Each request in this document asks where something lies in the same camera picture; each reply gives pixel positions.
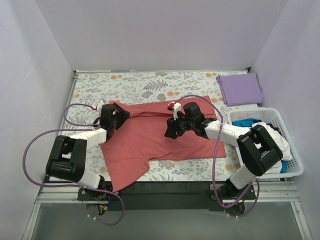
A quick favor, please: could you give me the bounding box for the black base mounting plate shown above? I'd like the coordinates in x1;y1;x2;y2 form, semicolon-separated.
77;181;256;211

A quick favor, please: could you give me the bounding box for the white t shirt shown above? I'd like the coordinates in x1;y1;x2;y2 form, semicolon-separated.
252;121;292;174

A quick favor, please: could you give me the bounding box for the white plastic laundry basket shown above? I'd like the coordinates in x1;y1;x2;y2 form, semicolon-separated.
228;107;304;180

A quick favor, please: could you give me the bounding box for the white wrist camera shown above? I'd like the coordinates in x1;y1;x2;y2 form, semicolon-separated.
167;101;181;121
91;99;107;113

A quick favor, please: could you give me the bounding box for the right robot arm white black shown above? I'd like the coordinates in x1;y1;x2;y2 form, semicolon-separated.
164;102;283;199

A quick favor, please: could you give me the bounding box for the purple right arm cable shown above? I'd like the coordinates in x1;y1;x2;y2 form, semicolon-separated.
174;95;261;218

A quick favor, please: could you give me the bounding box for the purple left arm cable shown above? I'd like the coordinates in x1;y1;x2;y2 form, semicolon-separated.
22;103;126;226

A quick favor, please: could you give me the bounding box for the aluminium frame rail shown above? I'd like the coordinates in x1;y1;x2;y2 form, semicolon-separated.
23;181;312;240

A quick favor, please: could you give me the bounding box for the blue t shirt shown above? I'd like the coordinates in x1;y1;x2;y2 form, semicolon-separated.
232;119;288;173

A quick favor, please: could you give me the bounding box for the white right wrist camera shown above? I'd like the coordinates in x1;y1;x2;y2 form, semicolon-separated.
167;101;181;121

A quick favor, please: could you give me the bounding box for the folded purple t shirt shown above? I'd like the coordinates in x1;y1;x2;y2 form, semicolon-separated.
216;73;264;107

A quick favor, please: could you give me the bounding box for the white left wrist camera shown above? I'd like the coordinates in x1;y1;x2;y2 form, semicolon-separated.
91;99;107;113

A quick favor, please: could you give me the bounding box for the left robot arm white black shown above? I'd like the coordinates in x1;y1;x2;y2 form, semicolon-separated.
45;101;130;200

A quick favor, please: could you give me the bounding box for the floral patterned table mat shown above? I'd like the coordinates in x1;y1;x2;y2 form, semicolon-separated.
63;71;232;181

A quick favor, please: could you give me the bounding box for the red t shirt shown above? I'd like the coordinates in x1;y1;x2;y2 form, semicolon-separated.
100;101;226;192

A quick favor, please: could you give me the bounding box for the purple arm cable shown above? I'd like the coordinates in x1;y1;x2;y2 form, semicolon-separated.
174;95;261;218
22;103;126;226

